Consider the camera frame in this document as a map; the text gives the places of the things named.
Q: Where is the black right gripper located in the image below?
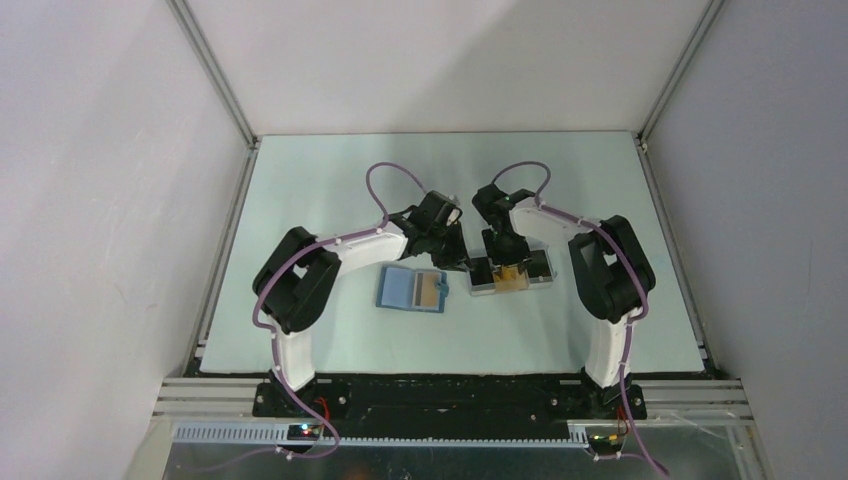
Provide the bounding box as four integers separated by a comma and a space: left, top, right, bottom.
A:
483, 228, 533, 277

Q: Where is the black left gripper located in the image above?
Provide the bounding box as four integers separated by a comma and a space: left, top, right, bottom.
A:
425, 220, 474, 273

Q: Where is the blue leather card holder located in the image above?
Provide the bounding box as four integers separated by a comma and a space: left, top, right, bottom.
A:
375, 265, 450, 314

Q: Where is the gold VIP credit card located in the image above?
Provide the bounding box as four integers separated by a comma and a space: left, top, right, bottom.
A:
411, 270, 442, 311

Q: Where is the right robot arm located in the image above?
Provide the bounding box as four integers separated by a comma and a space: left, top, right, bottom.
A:
472, 184, 656, 418

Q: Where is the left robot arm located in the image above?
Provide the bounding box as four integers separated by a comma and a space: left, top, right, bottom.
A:
252, 191, 470, 417

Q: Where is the gold credit card stack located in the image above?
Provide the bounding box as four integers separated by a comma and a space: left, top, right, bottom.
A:
494, 265, 530, 294

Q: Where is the clear acrylic card tray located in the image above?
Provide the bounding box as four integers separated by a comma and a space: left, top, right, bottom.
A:
468, 241, 557, 296

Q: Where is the black credit card stack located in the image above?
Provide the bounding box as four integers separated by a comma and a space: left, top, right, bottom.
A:
468, 257, 494, 288

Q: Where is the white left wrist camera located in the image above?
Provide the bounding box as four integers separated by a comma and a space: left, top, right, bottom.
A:
445, 195, 462, 226

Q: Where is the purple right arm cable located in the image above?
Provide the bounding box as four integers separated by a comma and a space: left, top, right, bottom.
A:
490, 160, 667, 475

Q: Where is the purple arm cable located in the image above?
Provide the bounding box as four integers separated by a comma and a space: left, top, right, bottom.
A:
251, 162, 432, 462
490, 160, 667, 475

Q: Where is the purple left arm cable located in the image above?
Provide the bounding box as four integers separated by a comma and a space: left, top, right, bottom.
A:
251, 162, 432, 462

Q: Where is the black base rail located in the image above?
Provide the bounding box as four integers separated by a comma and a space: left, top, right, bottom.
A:
252, 373, 647, 441

